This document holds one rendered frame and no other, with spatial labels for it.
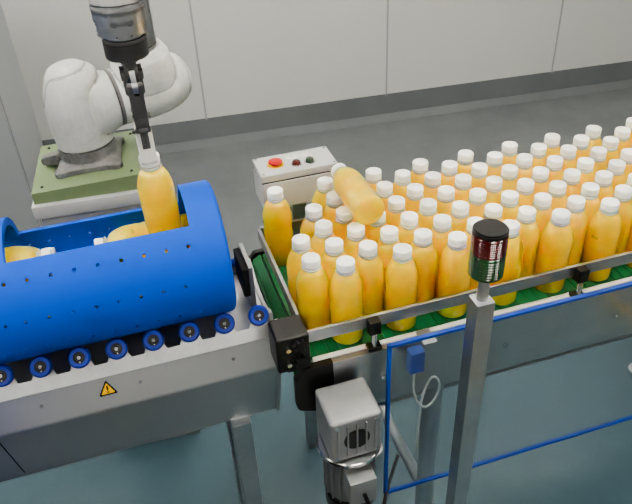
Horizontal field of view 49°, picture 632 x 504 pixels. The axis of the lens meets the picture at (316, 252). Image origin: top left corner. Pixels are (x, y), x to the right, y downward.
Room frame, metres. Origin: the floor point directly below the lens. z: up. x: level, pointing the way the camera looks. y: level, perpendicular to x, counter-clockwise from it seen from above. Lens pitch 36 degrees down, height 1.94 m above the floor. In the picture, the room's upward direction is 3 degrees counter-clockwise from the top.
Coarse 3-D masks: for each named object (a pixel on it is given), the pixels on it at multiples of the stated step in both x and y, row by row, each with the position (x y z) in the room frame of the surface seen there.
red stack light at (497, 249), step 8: (472, 232) 1.00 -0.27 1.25; (472, 240) 0.99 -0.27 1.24; (480, 240) 0.97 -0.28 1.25; (504, 240) 0.97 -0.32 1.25; (472, 248) 0.99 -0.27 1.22; (480, 248) 0.97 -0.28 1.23; (488, 248) 0.97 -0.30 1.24; (496, 248) 0.96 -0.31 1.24; (504, 248) 0.97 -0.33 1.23; (480, 256) 0.97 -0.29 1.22; (488, 256) 0.97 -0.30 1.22; (496, 256) 0.96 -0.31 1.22
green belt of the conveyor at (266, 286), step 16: (256, 272) 1.40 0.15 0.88; (272, 272) 1.37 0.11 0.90; (624, 272) 1.30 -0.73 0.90; (272, 288) 1.31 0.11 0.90; (528, 288) 1.26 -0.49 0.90; (272, 304) 1.26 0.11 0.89; (512, 304) 1.21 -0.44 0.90; (416, 320) 1.17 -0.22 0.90; (432, 320) 1.17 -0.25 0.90; (448, 320) 1.16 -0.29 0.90; (368, 336) 1.12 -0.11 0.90; (384, 336) 1.12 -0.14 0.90; (320, 352) 1.08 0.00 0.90
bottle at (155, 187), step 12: (144, 168) 1.17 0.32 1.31; (156, 168) 1.17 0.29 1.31; (144, 180) 1.16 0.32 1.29; (156, 180) 1.16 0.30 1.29; (168, 180) 1.18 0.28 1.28; (144, 192) 1.16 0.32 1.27; (156, 192) 1.15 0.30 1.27; (168, 192) 1.17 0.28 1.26; (144, 204) 1.16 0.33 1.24; (156, 204) 1.15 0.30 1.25; (168, 204) 1.16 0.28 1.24; (144, 216) 1.17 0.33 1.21; (156, 216) 1.15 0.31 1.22; (168, 216) 1.16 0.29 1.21; (180, 216) 1.20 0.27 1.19; (156, 228) 1.15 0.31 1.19; (168, 228) 1.15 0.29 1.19
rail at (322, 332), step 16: (608, 256) 1.26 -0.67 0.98; (624, 256) 1.27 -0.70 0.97; (544, 272) 1.22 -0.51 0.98; (560, 272) 1.22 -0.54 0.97; (496, 288) 1.18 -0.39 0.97; (512, 288) 1.19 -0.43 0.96; (416, 304) 1.13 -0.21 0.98; (432, 304) 1.14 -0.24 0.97; (448, 304) 1.15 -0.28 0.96; (352, 320) 1.09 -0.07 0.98; (384, 320) 1.11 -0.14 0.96; (320, 336) 1.07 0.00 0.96
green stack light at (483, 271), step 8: (472, 256) 0.98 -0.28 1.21; (504, 256) 0.98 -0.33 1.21; (472, 264) 0.98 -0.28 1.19; (480, 264) 0.97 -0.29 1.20; (488, 264) 0.97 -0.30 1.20; (496, 264) 0.97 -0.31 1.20; (504, 264) 0.98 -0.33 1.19; (472, 272) 0.98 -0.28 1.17; (480, 272) 0.97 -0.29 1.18; (488, 272) 0.97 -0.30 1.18; (496, 272) 0.97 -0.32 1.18; (480, 280) 0.97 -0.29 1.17; (488, 280) 0.96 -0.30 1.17; (496, 280) 0.97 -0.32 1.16
